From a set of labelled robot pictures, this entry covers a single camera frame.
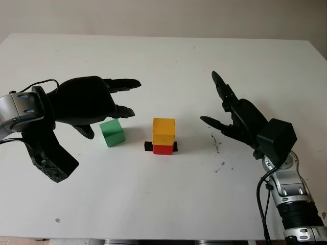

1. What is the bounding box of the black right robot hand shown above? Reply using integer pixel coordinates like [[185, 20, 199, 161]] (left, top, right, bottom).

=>
[[200, 70, 269, 159]]

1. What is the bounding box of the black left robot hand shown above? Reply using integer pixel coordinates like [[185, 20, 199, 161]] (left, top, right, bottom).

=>
[[48, 76, 142, 140]]

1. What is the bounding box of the green wooden block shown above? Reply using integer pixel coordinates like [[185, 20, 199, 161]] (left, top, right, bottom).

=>
[[99, 118, 126, 148]]

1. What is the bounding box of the yellow wooden block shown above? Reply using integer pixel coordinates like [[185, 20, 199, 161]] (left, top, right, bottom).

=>
[[152, 117, 176, 146]]

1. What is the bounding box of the red wooden block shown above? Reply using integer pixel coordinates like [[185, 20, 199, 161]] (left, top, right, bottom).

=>
[[153, 144, 174, 156]]

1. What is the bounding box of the black tape strip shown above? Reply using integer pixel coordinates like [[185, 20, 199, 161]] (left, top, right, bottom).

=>
[[144, 141, 179, 153]]

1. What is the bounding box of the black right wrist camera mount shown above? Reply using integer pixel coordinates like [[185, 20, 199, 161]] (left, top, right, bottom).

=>
[[256, 118, 298, 164]]

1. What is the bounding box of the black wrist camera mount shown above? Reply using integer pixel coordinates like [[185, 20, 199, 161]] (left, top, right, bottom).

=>
[[256, 118, 298, 164], [22, 122, 79, 183]]

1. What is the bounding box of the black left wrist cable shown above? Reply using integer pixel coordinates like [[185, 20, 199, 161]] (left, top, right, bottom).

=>
[[0, 79, 60, 146]]

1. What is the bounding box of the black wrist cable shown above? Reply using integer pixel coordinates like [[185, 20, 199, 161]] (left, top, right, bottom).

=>
[[0, 79, 60, 146], [256, 167, 278, 242]]

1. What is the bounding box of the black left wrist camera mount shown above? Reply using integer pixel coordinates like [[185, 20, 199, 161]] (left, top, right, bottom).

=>
[[22, 122, 79, 183]]

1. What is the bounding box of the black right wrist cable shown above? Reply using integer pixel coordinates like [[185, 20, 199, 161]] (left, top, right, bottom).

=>
[[256, 167, 278, 242]]

